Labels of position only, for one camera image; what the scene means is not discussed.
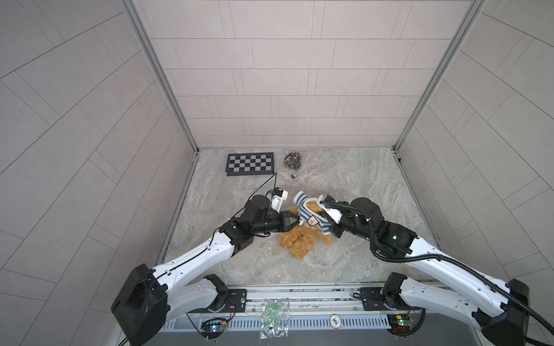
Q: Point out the aluminium mounting rail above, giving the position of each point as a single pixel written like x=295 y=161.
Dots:
x=310 y=310

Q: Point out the clear bag green parts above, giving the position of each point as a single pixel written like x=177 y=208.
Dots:
x=275 y=319

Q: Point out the left green circuit board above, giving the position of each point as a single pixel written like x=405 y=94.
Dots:
x=212 y=329

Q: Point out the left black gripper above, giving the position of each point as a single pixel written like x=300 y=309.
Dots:
x=282 y=220

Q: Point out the black white checkerboard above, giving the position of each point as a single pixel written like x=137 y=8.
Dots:
x=246 y=164

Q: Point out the round white sticker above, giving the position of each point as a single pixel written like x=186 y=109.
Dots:
x=335 y=321

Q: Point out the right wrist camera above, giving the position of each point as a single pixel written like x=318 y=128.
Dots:
x=329 y=205

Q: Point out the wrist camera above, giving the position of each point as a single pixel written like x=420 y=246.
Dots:
x=329 y=205
x=278 y=196

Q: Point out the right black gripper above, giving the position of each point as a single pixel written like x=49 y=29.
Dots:
x=339 y=225

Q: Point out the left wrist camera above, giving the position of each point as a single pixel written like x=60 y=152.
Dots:
x=278 y=196

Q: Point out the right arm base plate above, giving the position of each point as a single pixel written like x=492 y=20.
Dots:
x=374 y=300

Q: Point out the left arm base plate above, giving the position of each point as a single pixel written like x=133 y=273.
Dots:
x=235 y=302

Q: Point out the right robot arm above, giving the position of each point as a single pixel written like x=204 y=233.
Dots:
x=498 y=309

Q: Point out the brown teddy bear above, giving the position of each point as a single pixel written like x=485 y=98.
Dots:
x=302 y=238

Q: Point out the bag of colourful small parts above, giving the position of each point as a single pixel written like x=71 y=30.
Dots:
x=293 y=161

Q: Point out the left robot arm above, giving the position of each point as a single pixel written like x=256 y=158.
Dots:
x=152 y=296

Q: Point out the right circuit board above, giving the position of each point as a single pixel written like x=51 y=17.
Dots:
x=399 y=324

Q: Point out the striped knit bear sweater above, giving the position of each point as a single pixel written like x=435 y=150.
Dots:
x=312 y=212

